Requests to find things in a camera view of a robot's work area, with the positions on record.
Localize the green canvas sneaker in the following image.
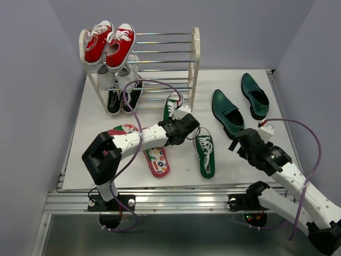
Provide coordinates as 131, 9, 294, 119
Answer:
194, 127, 215, 179
163, 98, 182, 121

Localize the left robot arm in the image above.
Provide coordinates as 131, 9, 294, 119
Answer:
82, 114, 200, 210

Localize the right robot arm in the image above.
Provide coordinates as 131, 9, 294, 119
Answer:
229, 129, 340, 255

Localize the cream shoe rack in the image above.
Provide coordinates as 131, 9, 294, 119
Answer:
79, 27, 200, 116

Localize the dark green loafer near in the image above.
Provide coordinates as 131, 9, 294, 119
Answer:
212, 89, 245, 140

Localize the dark green loafer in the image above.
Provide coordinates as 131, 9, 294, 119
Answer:
241, 73, 270, 121
212, 89, 245, 140

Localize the pink slide sandal right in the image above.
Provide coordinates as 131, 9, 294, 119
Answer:
143, 147, 170, 178

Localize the pink slide sandal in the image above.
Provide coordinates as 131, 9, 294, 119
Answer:
143, 147, 170, 178
108, 124, 138, 135

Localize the dark green loafer far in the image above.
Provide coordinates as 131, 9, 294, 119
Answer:
241, 73, 270, 121

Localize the pink slide sandal left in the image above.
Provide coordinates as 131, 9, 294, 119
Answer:
108, 124, 138, 135

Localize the black sneaker right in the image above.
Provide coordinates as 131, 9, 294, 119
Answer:
125, 81, 143, 110

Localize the black sneaker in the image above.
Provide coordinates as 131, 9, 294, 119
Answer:
107, 91, 121, 115
125, 81, 143, 110

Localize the black sneaker left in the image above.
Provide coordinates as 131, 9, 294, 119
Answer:
107, 91, 121, 115

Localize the white sneaker right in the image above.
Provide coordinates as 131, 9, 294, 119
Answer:
117, 54, 139, 92

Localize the white sneaker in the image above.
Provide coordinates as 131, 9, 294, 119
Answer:
117, 54, 139, 92
96, 65, 116, 90

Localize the white sneaker left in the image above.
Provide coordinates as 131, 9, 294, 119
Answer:
96, 65, 116, 90

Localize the red sneaker right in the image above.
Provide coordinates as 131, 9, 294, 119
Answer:
106, 23, 136, 71

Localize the red sneaker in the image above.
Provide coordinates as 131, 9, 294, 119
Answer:
106, 23, 136, 71
84, 20, 113, 66

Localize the red sneaker left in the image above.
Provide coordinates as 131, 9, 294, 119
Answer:
84, 20, 113, 66

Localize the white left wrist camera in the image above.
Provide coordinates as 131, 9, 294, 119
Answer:
172, 105, 191, 120

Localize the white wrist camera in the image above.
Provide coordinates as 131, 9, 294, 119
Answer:
172, 105, 191, 120
257, 120, 275, 142

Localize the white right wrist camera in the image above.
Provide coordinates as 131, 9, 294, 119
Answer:
257, 120, 275, 142

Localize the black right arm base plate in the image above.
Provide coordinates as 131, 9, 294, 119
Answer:
227, 193, 261, 212

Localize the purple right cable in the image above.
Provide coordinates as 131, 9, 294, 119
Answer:
229, 118, 322, 241

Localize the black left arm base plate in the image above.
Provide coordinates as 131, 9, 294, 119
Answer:
87, 194, 136, 212

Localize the aluminium table edge rail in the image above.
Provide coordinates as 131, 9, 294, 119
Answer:
42, 183, 294, 215

